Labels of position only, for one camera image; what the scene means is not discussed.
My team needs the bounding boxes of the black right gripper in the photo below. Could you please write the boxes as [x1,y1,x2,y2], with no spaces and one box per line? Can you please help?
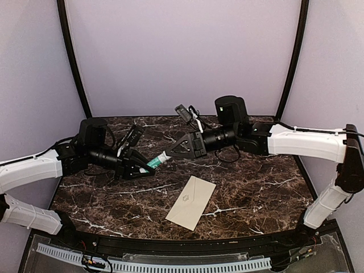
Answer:
[165,125,239,159]

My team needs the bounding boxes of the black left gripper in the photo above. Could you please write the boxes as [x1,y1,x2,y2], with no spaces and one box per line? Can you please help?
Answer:
[87,144,156,181]

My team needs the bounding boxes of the small glue bottle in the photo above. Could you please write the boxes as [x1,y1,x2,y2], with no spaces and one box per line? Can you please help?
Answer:
[139,156,161,173]

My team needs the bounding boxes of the cream envelope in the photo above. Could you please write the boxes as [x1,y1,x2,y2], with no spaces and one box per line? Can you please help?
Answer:
[166,176,216,231]

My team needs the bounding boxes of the grey glue bottle cap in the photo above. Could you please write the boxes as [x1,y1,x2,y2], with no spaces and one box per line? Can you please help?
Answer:
[158,151,171,163]

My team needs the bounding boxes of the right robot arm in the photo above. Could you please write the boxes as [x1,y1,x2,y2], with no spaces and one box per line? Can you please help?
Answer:
[166,96,363,247]

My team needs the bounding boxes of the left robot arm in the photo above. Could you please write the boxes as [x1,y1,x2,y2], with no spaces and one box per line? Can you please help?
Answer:
[1,118,155,248]

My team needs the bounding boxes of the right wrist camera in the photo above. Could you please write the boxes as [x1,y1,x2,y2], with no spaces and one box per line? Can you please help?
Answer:
[174,104,211,133]

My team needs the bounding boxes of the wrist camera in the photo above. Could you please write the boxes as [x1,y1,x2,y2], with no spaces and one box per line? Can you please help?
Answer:
[174,104,211,133]
[115,125,144,157]

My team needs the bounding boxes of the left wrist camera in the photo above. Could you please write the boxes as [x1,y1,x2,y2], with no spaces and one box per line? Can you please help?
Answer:
[115,125,144,157]

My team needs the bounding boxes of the black front rail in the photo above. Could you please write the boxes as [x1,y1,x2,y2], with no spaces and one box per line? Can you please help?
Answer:
[31,220,339,257]

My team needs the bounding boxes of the white slotted cable duct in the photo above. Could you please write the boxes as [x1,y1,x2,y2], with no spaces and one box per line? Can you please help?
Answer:
[36,243,271,272]

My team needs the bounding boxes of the black corner frame post left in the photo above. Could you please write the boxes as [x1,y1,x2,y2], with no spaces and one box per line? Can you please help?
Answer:
[56,0,92,118]

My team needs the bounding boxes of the black corner frame post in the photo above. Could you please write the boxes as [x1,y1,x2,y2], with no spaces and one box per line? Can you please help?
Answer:
[56,0,92,118]
[275,0,309,120]

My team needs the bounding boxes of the black corner frame post right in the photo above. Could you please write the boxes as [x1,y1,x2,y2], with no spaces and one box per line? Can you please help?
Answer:
[275,0,309,120]

